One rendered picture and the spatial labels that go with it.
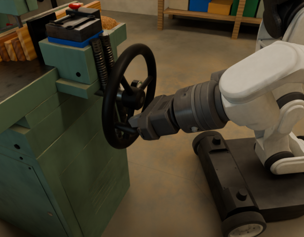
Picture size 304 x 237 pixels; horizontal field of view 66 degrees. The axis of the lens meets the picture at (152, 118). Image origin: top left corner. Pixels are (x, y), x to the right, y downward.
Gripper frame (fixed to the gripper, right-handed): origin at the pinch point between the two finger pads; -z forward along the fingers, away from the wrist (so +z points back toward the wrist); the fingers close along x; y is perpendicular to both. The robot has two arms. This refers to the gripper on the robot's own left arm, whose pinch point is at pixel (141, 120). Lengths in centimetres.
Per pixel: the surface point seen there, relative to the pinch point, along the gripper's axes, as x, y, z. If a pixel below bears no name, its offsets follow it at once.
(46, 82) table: -0.7, 15.6, -20.2
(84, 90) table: 1.9, 10.3, -13.1
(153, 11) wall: 339, 14, -160
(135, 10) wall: 337, 29, -188
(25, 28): 4.9, 28.8, -22.8
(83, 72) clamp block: 3.8, 13.9, -11.9
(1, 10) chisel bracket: 6.3, 35.6, -28.3
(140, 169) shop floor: 48, -59, -64
